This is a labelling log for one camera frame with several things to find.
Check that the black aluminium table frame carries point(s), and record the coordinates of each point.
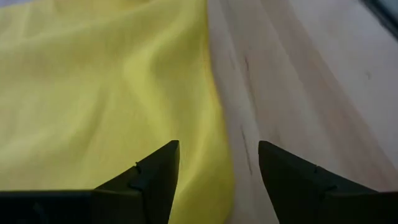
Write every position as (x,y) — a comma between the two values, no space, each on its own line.
(384,15)

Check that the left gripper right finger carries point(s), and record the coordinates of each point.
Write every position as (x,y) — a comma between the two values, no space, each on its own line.
(311,199)

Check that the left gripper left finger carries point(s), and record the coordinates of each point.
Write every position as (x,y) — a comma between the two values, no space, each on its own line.
(130,199)

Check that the yellow microfiber towel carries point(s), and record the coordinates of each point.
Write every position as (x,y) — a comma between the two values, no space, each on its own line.
(93,93)

